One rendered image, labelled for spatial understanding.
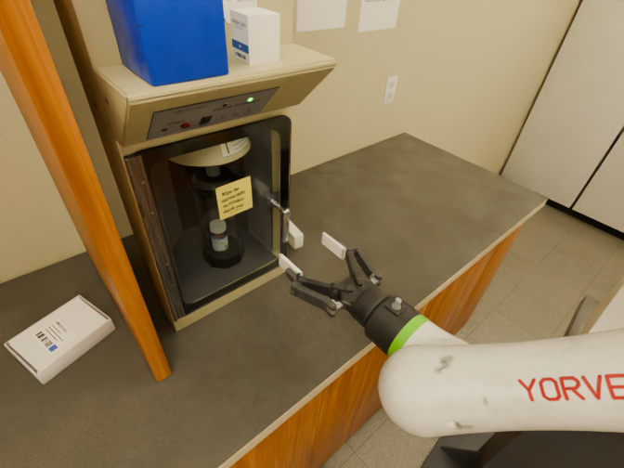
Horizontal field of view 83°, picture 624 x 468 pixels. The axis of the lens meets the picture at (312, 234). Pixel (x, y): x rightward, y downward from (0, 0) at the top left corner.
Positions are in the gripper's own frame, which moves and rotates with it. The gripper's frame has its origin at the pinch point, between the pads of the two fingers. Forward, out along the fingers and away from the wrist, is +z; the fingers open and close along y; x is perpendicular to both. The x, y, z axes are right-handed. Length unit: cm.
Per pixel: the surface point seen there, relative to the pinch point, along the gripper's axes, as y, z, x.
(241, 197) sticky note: 8.0, 12.0, -10.3
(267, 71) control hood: 8.6, 1.8, -36.6
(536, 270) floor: -199, -18, 110
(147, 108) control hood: 25.1, 2.7, -34.1
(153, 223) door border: 25.4, 11.9, -11.4
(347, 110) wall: -69, 56, 1
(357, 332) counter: -6.6, -12.6, 20.1
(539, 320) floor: -157, -37, 111
